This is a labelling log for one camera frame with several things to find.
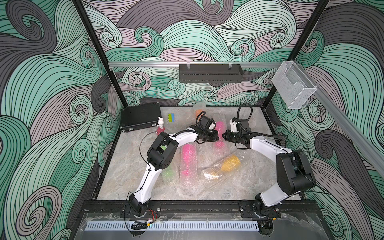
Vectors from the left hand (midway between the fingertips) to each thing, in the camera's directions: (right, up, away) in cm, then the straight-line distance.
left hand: (220, 137), depth 93 cm
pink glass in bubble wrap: (-20, -14, -14) cm, 28 cm away
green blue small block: (-34, +13, +17) cm, 40 cm away
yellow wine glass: (+3, -13, -12) cm, 19 cm away
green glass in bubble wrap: (-31, -19, -15) cm, 39 cm away
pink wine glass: (-1, -4, -4) cm, 6 cm away
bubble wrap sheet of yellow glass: (+10, -9, -10) cm, 17 cm away
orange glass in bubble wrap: (-15, +17, +17) cm, 28 cm away
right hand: (+1, +1, -1) cm, 2 cm away
